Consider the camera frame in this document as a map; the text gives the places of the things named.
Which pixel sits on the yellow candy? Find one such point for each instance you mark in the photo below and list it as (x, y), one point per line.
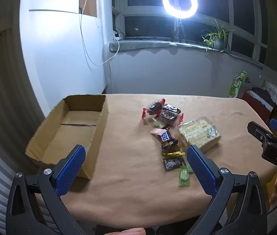
(174, 153)

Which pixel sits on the grey window sill pad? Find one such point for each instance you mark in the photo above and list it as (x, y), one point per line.
(138, 45)

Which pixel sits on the large yellow cake packet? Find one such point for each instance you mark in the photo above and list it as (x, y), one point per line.
(199, 133)

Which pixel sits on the lime green stick packet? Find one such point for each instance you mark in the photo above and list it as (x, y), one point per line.
(184, 177)

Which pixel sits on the pink candy packet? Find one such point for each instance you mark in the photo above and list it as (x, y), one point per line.
(156, 131)

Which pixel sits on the green printed carton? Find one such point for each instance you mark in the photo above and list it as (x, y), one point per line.
(235, 85)

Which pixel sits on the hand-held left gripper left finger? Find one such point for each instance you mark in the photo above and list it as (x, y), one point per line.
(71, 169)

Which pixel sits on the small green candy clear wrapper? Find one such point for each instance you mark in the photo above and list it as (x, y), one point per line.
(156, 122)

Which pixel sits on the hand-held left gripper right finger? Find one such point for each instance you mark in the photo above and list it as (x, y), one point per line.
(202, 169)

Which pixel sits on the cardboard box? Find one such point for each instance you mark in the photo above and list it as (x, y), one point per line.
(79, 120)

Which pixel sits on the dark brown candy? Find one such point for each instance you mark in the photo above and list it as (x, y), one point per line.
(169, 145)

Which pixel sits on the white window frame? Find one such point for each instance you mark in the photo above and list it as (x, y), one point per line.
(229, 5)

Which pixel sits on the ribbed beige panel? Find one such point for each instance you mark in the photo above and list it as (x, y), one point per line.
(1, 102)

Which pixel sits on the dark chocolate bar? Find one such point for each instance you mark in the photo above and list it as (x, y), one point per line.
(171, 108)

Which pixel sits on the black square packet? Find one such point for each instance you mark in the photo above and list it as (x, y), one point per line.
(174, 163)

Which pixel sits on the red box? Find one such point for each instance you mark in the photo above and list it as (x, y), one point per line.
(253, 102)

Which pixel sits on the tan blanket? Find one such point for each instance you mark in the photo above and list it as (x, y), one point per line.
(133, 188)

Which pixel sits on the person's left hand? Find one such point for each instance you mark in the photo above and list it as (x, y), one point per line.
(128, 231)

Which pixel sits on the white power strip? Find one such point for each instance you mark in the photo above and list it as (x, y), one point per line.
(116, 36)

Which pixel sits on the potted spider plant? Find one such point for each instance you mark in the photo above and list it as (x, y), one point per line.
(218, 42)

